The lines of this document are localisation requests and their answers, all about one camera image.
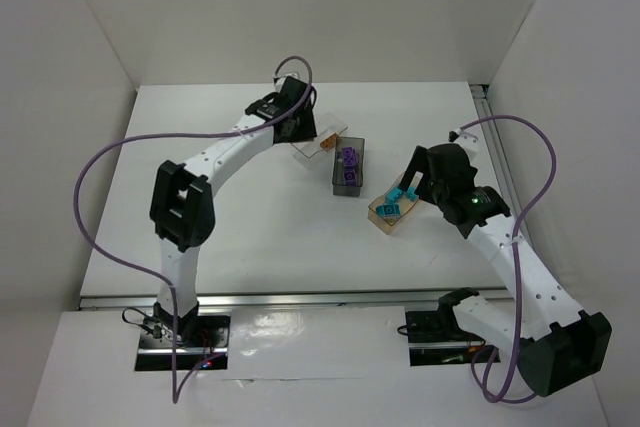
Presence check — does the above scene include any purple lego brick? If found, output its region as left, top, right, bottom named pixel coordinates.
left=343, top=154, right=360, bottom=169
left=341, top=147, right=356, bottom=158

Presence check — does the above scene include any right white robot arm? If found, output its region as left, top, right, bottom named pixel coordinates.
left=399, top=143, right=612, bottom=397

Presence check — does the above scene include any purple lego wedge piece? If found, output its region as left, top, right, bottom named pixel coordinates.
left=343, top=171, right=358, bottom=186

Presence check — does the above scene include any aluminium front rail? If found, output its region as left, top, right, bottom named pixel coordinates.
left=77, top=287, right=551, bottom=312

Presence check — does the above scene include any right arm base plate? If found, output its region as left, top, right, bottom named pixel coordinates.
left=396, top=311, right=491, bottom=367

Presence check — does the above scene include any teal lego brick square large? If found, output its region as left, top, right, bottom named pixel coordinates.
left=375, top=203, right=401, bottom=219

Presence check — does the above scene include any amber plastic container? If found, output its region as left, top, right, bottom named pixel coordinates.
left=367, top=174, right=422, bottom=235

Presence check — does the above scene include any teal lego brick long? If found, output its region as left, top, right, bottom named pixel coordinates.
left=385, top=187, right=405, bottom=203

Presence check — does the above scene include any grey smoked plastic container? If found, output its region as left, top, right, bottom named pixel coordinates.
left=332, top=137, right=365, bottom=197

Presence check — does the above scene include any clear plastic container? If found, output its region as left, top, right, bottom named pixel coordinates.
left=291, top=113, right=348, bottom=169

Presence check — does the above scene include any teal lego brick small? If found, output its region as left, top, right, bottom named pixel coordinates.
left=405, top=187, right=419, bottom=202

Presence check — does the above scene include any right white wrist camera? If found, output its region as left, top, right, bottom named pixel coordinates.
left=448, top=128, right=479, bottom=158

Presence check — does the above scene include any aluminium side rail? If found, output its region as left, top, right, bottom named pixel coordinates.
left=469, top=84, right=521, bottom=218

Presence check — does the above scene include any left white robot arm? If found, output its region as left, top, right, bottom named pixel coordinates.
left=150, top=75, right=317, bottom=340

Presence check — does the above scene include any orange lego brick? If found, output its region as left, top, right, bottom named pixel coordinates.
left=320, top=134, right=338, bottom=151

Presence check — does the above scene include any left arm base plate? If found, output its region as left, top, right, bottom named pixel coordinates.
left=134, top=314, right=231, bottom=372

